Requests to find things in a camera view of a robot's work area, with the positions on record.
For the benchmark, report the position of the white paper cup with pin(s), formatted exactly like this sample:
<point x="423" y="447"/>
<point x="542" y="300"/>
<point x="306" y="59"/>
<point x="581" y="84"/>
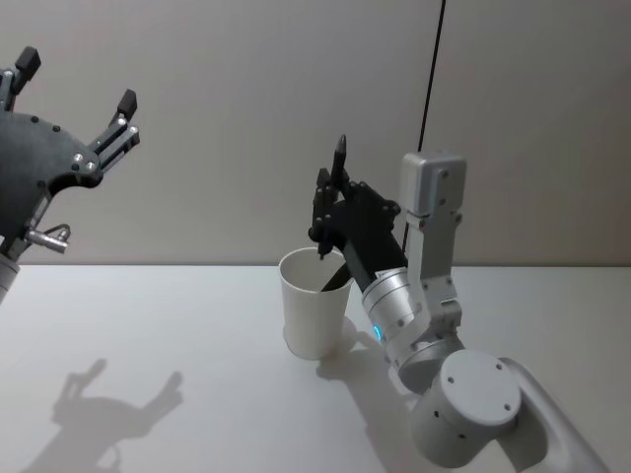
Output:
<point x="308" y="315"/>

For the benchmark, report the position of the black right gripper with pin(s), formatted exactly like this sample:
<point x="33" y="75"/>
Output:
<point x="367" y="236"/>

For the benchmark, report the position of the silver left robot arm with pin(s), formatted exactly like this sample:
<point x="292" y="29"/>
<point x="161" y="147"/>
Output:
<point x="6" y="277"/>

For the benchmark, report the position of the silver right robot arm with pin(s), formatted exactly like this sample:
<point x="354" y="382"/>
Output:
<point x="463" y="389"/>

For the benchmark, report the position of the black pen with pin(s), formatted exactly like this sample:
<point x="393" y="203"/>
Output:
<point x="338" y="157"/>

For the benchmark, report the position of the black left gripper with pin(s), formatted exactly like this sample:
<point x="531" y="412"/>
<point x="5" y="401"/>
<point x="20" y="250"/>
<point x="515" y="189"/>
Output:
<point x="34" y="157"/>

